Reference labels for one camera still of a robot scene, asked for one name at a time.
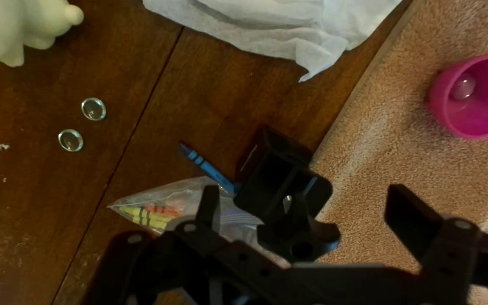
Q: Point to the cream bunny figurine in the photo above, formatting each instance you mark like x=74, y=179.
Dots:
x=33, y=25

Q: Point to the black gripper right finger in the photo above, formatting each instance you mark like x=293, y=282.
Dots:
x=450, y=252

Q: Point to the clear plastic crayon bag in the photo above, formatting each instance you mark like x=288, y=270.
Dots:
x=161, y=208

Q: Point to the pink plastic cup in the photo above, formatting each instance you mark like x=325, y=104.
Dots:
x=457, y=98

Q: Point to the tan towel near side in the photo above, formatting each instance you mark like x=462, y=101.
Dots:
x=386, y=137

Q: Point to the black clamp object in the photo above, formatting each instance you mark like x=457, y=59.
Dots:
x=277, y=187

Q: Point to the blue crayon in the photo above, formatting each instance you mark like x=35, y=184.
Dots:
x=205, y=167

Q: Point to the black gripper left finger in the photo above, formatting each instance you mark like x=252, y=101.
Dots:
x=135, y=267

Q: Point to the white paper towel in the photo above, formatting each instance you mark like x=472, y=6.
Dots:
x=313, y=35

